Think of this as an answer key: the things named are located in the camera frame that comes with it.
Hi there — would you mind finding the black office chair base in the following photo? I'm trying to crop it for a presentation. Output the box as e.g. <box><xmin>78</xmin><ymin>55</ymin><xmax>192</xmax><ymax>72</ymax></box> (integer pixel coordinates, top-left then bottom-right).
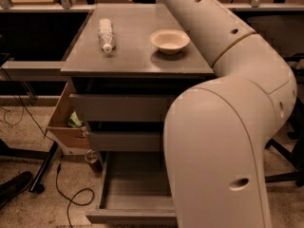
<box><xmin>264</xmin><ymin>98</ymin><xmax>304</xmax><ymax>188</ymax></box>

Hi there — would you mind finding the brown cardboard box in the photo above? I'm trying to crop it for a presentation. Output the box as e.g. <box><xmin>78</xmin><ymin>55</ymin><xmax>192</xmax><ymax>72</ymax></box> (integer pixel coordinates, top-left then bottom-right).
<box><xmin>47</xmin><ymin>85</ymin><xmax>90</xmax><ymax>155</ymax></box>

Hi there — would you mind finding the brown can on floor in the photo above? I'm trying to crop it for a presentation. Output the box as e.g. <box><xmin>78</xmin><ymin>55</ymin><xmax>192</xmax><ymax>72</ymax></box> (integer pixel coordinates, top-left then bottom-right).
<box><xmin>85</xmin><ymin>150</ymin><xmax>102</xmax><ymax>173</ymax></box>

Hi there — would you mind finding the black shoe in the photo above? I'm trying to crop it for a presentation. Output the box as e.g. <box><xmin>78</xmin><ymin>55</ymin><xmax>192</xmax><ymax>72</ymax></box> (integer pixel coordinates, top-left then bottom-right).
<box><xmin>0</xmin><ymin>171</ymin><xmax>33</xmax><ymax>209</ymax></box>

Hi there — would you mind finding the clear plastic water bottle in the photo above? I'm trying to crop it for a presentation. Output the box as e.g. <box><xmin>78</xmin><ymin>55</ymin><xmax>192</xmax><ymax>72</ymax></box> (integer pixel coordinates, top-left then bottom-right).
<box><xmin>98</xmin><ymin>18</ymin><xmax>116</xmax><ymax>53</ymax></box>

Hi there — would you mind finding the grey top drawer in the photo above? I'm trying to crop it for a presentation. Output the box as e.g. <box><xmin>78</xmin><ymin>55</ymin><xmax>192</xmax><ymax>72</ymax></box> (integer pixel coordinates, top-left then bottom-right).
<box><xmin>69</xmin><ymin>94</ymin><xmax>175</xmax><ymax>122</ymax></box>

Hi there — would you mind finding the black floor cable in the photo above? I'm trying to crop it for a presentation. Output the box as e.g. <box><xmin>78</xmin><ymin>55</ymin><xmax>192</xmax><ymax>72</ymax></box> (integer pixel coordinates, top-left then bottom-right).
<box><xmin>0</xmin><ymin>67</ymin><xmax>96</xmax><ymax>228</ymax></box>

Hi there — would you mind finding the grey drawer cabinet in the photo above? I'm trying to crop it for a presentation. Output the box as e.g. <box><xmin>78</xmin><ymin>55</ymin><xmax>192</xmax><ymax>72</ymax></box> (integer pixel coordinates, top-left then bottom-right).
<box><xmin>60</xmin><ymin>4</ymin><xmax>217</xmax><ymax>163</ymax></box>

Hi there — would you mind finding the grey middle drawer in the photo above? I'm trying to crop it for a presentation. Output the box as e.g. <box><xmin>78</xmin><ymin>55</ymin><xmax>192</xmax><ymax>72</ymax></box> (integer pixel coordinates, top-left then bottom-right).
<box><xmin>86</xmin><ymin>132</ymin><xmax>163</xmax><ymax>152</ymax></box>

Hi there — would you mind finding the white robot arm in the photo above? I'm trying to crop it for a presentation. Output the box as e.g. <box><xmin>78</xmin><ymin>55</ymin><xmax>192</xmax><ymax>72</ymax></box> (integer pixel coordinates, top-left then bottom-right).
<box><xmin>161</xmin><ymin>0</ymin><xmax>296</xmax><ymax>228</ymax></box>

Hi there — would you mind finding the black table leg base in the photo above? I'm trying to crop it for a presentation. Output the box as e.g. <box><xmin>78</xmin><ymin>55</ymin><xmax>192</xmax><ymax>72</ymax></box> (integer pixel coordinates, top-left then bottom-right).
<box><xmin>0</xmin><ymin>140</ymin><xmax>58</xmax><ymax>194</ymax></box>

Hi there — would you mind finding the grey metal rail beam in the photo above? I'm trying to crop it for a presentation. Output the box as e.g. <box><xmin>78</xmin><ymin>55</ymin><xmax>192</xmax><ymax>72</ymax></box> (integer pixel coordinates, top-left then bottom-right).
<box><xmin>0</xmin><ymin>61</ymin><xmax>67</xmax><ymax>82</ymax></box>

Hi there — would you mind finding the grey open bottom drawer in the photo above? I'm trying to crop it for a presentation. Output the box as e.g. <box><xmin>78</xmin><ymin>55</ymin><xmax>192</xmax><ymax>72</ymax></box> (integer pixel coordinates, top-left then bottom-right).
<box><xmin>86</xmin><ymin>152</ymin><xmax>177</xmax><ymax>227</ymax></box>

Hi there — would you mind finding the green crumpled cloth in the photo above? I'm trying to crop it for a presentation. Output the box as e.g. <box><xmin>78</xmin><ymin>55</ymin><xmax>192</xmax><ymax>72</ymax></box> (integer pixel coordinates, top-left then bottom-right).
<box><xmin>67</xmin><ymin>112</ymin><xmax>84</xmax><ymax>128</ymax></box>

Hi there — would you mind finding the white paper bowl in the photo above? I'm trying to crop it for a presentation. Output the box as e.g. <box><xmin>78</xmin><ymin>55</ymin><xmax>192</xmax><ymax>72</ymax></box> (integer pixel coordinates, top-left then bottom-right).
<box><xmin>150</xmin><ymin>29</ymin><xmax>190</xmax><ymax>54</ymax></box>

